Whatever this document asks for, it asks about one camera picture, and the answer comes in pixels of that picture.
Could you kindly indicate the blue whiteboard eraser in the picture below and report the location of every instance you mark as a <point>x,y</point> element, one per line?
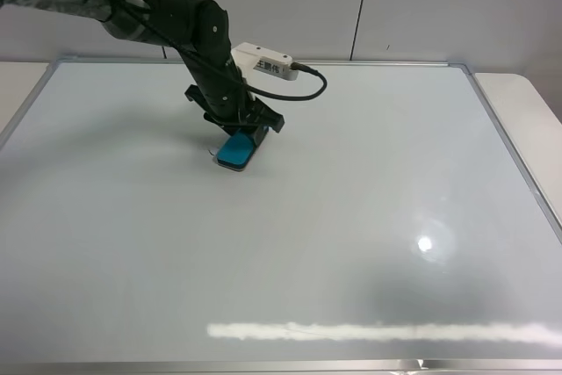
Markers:
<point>237,151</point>

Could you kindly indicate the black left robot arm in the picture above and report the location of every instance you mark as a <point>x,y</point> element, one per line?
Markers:
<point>199,31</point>

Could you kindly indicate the white aluminium-framed whiteboard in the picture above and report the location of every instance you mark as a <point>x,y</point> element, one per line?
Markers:
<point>390,227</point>

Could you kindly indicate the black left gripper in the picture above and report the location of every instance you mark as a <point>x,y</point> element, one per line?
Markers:
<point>220,90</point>

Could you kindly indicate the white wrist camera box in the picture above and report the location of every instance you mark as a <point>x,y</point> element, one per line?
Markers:
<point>249,57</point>

